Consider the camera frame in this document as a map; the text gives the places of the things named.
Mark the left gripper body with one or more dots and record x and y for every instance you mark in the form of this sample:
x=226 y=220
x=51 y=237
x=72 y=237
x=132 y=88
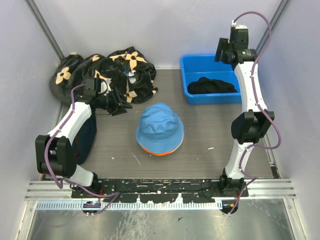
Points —
x=105 y=103

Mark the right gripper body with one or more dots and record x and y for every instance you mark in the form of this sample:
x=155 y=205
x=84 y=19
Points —
x=228 y=50

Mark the black flower-pattern blanket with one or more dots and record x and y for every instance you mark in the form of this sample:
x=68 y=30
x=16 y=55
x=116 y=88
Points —
x=130 y=72

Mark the blue plastic bin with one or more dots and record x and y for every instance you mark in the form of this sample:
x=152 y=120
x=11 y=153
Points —
x=195 y=66

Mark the blue cloth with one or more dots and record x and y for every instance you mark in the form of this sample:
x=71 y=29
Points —
x=159 y=123

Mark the navy cloth with red stripe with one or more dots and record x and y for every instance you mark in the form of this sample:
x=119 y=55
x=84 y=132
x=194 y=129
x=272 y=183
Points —
x=84 y=140

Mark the orange hat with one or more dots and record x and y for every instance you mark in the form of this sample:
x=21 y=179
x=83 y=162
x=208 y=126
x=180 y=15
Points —
x=160 y=148

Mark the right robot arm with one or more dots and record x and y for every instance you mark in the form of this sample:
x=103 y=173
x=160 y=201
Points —
x=255 y=119

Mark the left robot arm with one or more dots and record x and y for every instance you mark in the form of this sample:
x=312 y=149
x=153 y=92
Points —
x=54 y=152

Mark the black bucket hat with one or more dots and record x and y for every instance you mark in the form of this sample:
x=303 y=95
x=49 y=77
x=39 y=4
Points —
x=205 y=85

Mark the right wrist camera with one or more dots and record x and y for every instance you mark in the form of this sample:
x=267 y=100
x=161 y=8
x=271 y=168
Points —
x=235 y=27

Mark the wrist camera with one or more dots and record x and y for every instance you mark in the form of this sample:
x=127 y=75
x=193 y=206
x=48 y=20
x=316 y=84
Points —
x=105 y=86
x=235 y=27

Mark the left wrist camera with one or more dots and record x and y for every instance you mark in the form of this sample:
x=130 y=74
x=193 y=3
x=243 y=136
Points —
x=105 y=86

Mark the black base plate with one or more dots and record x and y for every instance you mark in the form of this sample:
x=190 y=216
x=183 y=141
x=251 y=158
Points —
x=159 y=190

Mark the aluminium front rail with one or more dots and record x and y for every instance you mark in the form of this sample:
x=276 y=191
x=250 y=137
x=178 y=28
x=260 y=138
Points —
x=258 y=189

